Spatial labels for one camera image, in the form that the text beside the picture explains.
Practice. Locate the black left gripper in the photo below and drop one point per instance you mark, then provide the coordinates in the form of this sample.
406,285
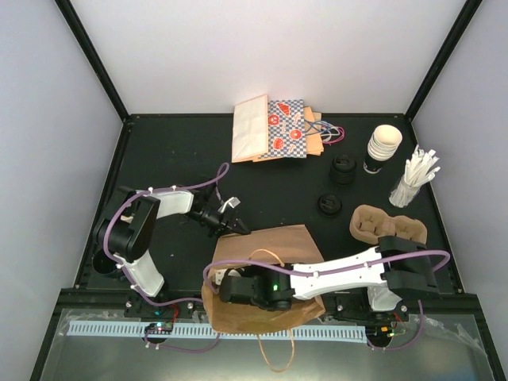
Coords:
224,227

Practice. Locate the large brown paper bag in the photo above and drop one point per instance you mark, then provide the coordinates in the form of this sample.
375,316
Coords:
291,244

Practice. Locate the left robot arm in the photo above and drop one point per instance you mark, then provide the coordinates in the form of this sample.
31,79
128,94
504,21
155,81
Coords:
125,227

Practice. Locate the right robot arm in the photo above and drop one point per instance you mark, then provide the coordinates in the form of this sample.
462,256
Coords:
396,269

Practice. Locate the near black lid stack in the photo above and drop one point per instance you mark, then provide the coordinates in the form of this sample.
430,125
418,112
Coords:
329,205

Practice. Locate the black lid stack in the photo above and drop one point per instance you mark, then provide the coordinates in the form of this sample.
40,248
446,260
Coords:
342,170
329,205

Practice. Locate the flat brown paper bags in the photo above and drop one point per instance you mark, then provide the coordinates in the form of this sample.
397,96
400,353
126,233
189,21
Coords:
314,145

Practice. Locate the blue checkered paper bag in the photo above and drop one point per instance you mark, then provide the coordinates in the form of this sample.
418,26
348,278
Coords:
286,130

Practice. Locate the far black lid stack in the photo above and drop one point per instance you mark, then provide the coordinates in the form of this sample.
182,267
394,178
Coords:
342,170

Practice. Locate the round black table hole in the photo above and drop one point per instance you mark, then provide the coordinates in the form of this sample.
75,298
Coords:
106,267

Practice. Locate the stack of paper cups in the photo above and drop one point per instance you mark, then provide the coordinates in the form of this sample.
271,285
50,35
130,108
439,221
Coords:
382,145

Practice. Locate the glass of white stirrers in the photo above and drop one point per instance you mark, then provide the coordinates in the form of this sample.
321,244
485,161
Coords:
421,168

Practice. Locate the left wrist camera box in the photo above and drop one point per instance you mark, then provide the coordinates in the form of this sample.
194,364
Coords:
230,203

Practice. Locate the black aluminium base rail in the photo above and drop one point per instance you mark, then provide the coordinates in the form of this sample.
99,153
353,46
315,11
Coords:
355,303

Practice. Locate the white slotted cable duct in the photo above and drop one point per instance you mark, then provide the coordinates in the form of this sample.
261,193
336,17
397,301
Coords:
331,333

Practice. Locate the black left frame post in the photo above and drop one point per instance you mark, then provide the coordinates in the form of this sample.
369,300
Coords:
79,32

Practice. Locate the black frame post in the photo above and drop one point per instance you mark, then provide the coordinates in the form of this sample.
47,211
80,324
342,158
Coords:
79,32
459,26

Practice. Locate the black right frame post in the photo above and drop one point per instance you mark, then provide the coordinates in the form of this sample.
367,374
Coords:
459,26

